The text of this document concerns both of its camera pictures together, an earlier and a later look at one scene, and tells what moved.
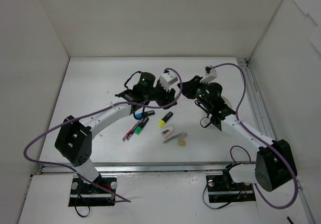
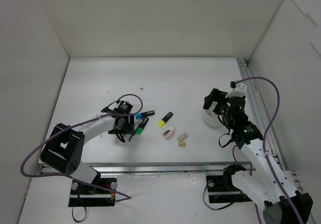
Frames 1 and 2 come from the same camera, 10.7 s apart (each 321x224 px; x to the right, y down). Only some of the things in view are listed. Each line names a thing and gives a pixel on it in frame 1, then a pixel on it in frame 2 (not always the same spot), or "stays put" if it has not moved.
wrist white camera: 210,73 -> 239,89
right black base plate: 222,189 stays put
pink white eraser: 167,131 stays put
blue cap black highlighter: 146,114 stays put
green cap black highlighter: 138,129 stays put
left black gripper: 165,98 -> 128,127
